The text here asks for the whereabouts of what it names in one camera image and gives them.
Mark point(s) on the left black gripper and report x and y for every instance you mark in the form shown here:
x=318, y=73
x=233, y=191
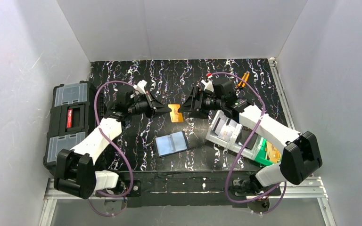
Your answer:
x=150, y=102

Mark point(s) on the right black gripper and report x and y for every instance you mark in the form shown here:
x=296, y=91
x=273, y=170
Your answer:
x=197, y=99

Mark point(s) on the gold VIP card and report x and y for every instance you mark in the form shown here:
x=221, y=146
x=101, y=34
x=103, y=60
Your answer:
x=174, y=114

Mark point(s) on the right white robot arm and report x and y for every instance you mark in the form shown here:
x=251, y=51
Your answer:
x=300, y=151

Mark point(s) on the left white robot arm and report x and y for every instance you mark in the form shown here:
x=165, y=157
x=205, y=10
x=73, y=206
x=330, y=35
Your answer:
x=75, y=171

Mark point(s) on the white cards in left bin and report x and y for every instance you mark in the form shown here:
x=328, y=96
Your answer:
x=221, y=123

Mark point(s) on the black cards in middle bin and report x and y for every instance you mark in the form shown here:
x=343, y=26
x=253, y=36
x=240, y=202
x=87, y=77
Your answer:
x=244, y=136

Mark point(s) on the gold cards in green bin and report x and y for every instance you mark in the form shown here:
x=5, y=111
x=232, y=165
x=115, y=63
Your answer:
x=272, y=154

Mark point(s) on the grey bin left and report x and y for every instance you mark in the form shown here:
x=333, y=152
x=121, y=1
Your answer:
x=213, y=137

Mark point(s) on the grey bin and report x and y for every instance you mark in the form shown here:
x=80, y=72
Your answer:
x=213, y=137
x=255, y=148

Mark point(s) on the orange black utility knife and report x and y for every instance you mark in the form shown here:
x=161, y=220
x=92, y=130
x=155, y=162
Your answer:
x=244, y=79

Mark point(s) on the grey bin middle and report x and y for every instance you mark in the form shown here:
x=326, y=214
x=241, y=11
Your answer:
x=255, y=148

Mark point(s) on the green bin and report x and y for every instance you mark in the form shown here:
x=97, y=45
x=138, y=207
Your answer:
x=260, y=157

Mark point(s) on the black tool box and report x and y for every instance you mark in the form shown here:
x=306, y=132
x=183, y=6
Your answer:
x=72, y=119

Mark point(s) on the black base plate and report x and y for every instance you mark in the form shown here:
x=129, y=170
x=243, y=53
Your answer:
x=179, y=188

